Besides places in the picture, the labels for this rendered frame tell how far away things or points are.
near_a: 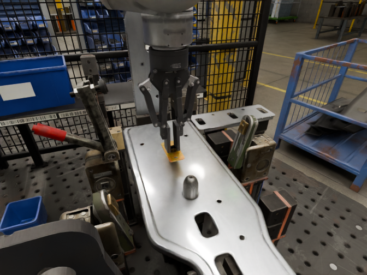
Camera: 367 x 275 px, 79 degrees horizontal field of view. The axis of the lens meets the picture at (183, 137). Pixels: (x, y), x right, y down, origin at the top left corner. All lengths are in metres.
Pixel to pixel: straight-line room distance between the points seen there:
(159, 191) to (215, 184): 0.12
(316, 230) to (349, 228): 0.11
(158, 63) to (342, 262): 0.75
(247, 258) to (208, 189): 0.16
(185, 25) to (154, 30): 0.05
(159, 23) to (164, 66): 0.07
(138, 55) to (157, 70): 0.28
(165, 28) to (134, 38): 0.31
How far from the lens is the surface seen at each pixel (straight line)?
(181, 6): 0.24
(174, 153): 0.54
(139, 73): 0.73
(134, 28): 0.70
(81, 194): 0.97
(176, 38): 0.41
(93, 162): 0.51
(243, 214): 0.46
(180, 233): 0.42
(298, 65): 2.14
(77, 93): 0.45
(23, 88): 0.85
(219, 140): 0.68
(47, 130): 0.48
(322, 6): 12.90
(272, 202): 0.51
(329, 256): 0.86
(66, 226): 0.22
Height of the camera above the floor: 1.35
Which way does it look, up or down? 33 degrees down
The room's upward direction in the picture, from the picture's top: straight up
